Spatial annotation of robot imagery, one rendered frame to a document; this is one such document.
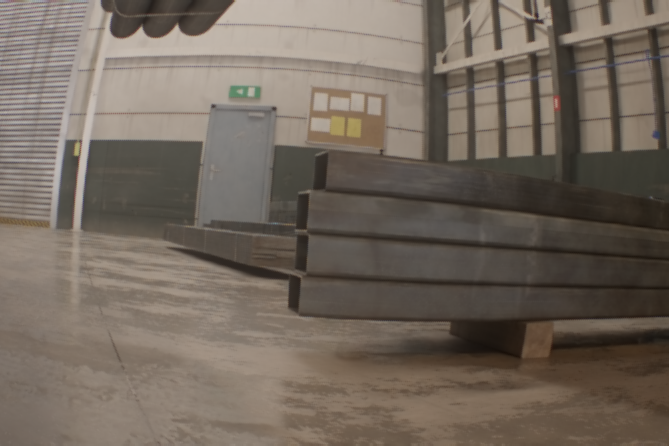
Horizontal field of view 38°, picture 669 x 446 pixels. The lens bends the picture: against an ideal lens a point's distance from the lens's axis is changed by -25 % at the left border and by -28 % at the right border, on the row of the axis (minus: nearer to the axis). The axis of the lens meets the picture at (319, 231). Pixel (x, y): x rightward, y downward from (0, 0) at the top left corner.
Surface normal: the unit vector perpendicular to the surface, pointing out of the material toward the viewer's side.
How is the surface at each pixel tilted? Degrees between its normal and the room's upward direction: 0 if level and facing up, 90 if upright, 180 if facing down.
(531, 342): 90
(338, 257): 90
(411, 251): 90
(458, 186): 90
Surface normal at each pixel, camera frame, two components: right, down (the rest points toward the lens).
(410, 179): 0.14, 0.01
